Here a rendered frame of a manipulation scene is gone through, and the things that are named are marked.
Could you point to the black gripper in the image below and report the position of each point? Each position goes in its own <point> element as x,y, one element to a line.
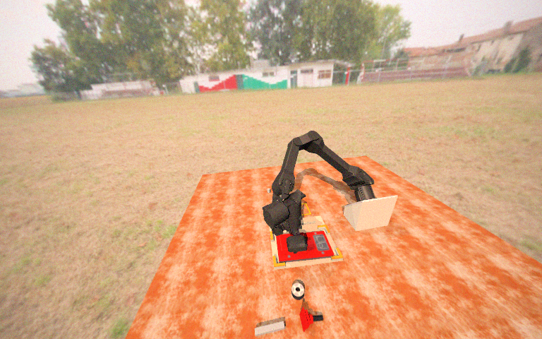
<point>297,242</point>

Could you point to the beige flat bar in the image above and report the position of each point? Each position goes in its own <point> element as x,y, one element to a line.
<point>269,328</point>

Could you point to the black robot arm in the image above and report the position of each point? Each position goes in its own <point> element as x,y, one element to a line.
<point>284,204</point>

